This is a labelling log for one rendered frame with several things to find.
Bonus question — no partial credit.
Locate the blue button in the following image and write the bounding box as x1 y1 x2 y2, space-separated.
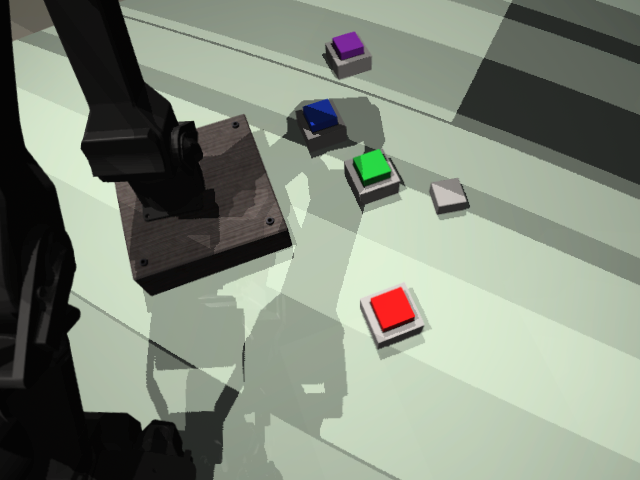
295 98 347 153

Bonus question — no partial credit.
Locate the green button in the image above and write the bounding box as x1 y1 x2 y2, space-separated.
344 148 400 206

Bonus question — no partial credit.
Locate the red button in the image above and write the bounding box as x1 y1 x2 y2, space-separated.
360 282 424 350

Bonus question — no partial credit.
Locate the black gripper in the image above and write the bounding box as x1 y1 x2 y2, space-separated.
26 411 142 480

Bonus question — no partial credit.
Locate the purple button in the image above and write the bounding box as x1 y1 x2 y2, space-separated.
325 32 372 79

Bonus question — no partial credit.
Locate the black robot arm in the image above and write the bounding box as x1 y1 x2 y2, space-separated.
0 0 205 480

